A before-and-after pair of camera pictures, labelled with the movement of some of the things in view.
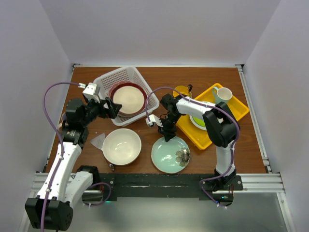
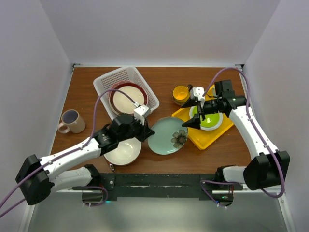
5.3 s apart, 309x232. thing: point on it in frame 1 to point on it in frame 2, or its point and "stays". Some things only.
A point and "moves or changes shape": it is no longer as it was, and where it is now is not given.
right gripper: x=170 y=133 to x=194 y=123
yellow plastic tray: x=200 y=137 stays
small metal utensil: x=111 y=167 stays
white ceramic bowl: x=121 y=147 stays
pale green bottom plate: x=171 y=156 moves or changes shape
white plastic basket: x=131 y=74 stays
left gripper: x=111 y=112 to x=145 y=131
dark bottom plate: x=136 y=115 moves or changes shape
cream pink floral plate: x=131 y=95 stays
